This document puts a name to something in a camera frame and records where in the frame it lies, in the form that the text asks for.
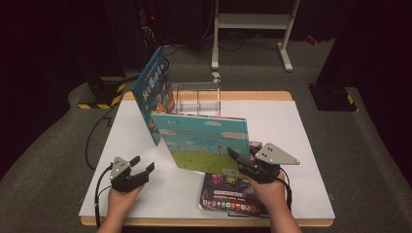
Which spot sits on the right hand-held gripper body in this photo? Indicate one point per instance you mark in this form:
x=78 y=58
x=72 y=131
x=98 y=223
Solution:
x=275 y=155

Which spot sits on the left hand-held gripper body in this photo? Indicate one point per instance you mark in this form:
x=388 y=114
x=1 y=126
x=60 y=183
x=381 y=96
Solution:
x=120 y=171

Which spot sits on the thin glossy magazine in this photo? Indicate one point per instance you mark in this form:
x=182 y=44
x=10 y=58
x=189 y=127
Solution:
x=226 y=194

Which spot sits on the teal picture book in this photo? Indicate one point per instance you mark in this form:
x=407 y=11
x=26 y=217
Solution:
x=200 y=139

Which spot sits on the clear acrylic book rack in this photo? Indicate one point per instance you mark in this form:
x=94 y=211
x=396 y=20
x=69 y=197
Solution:
x=197 y=106

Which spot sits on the dark blue picture book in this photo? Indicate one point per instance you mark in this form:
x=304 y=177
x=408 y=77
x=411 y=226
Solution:
x=152 y=93

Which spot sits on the person's left hand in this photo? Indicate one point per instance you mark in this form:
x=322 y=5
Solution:
x=118 y=202

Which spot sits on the person's right hand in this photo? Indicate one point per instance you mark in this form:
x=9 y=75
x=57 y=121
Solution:
x=272 y=194

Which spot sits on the wooden table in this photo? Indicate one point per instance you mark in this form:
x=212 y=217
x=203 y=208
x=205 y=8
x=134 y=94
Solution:
x=259 y=95

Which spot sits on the black yellow striped stand base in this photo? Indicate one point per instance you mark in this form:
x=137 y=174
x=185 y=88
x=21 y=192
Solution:
x=103 y=93

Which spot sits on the small red object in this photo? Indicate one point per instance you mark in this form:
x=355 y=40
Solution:
x=312 y=39

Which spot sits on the white metal stand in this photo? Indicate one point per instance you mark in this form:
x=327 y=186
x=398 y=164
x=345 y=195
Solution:
x=252 y=22

